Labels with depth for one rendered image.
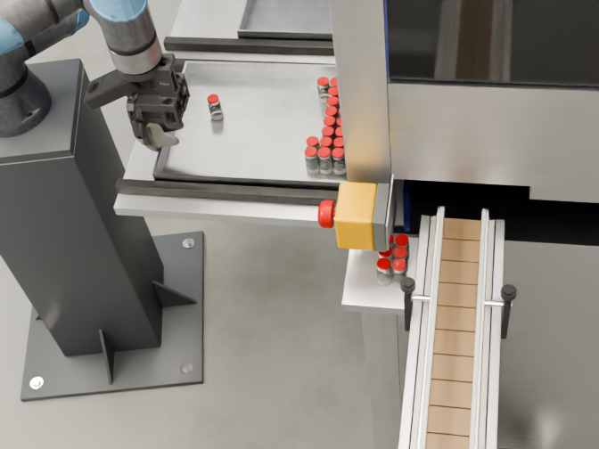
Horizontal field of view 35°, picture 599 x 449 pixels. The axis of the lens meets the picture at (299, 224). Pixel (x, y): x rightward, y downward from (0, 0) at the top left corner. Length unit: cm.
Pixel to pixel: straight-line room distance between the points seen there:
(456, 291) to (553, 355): 46
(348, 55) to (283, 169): 42
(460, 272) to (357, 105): 30
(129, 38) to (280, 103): 38
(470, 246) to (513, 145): 19
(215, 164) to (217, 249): 100
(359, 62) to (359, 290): 38
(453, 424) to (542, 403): 71
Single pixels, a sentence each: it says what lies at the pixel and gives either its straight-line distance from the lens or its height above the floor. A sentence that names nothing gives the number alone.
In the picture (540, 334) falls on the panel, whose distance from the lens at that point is 173.
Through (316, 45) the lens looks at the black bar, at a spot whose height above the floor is 90.
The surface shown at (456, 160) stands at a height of 106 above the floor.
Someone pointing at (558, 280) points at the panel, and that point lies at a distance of 158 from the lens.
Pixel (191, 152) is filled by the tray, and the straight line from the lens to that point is 164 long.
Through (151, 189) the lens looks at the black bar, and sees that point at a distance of 158.
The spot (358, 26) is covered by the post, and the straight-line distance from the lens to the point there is 117.
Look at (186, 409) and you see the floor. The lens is 237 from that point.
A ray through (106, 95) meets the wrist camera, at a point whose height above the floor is 106.
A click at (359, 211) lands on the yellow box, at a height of 103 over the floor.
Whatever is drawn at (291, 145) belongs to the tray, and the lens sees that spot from 162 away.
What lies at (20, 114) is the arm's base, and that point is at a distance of 188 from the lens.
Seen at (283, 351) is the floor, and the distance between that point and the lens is 240.
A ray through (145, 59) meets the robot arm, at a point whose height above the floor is 114.
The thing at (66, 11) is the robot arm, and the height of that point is 121.
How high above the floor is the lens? 210
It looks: 54 degrees down
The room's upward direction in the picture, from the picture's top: 10 degrees counter-clockwise
